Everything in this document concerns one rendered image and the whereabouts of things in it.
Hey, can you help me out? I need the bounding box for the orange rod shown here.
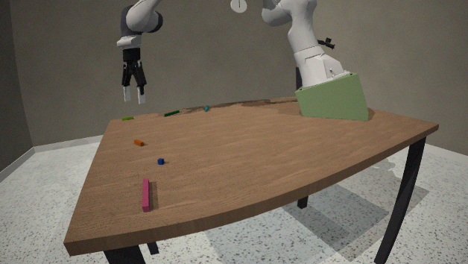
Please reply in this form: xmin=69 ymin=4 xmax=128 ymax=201
xmin=134 ymin=139 xmax=144 ymax=146

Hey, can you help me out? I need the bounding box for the pink rod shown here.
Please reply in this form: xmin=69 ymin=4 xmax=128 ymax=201
xmin=142 ymin=178 xmax=151 ymax=213

